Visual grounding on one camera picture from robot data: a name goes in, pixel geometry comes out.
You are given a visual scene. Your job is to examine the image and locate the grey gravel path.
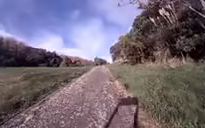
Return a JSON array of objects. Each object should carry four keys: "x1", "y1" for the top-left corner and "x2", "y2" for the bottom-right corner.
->
[{"x1": 0, "y1": 65, "x2": 164, "y2": 128}]

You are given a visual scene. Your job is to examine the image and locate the row of trees and bushes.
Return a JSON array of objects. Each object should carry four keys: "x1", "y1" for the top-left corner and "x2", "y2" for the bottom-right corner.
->
[{"x1": 109, "y1": 0, "x2": 205, "y2": 70}]

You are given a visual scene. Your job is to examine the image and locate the grass verge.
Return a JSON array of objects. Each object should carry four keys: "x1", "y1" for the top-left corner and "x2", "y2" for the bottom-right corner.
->
[{"x1": 106, "y1": 61, "x2": 205, "y2": 128}]

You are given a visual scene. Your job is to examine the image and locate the green grass field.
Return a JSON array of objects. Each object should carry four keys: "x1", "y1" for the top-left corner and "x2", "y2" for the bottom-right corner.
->
[{"x1": 0, "y1": 65, "x2": 95, "y2": 128}]

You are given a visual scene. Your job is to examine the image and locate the wood of dark trees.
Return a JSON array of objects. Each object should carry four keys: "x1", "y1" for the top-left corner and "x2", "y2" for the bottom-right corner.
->
[{"x1": 0, "y1": 35, "x2": 108, "y2": 68}]

